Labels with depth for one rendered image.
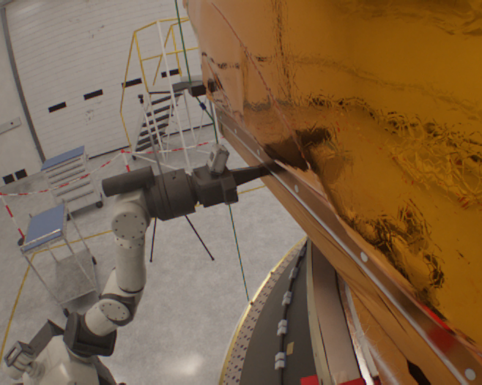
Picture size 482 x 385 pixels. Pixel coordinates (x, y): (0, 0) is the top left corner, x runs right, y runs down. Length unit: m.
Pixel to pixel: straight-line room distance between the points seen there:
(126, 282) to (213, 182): 0.30
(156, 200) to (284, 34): 0.37
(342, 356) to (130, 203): 0.40
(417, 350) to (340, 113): 0.22
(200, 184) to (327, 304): 0.29
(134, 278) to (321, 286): 0.40
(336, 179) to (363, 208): 0.03
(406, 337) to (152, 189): 0.44
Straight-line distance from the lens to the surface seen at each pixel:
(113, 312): 0.70
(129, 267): 0.61
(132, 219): 0.49
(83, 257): 3.44
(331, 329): 0.36
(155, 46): 7.23
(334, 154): 0.19
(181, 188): 0.50
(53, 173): 4.61
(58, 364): 0.94
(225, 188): 0.49
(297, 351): 0.55
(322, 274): 0.42
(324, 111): 0.19
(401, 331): 0.30
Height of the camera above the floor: 2.02
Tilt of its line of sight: 30 degrees down
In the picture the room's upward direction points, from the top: 9 degrees counter-clockwise
